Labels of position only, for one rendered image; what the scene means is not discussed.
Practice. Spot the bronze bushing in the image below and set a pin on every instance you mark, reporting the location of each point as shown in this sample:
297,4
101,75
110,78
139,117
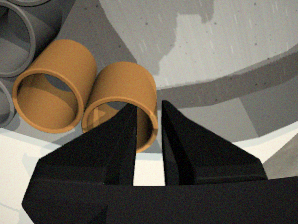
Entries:
45,107
124,82

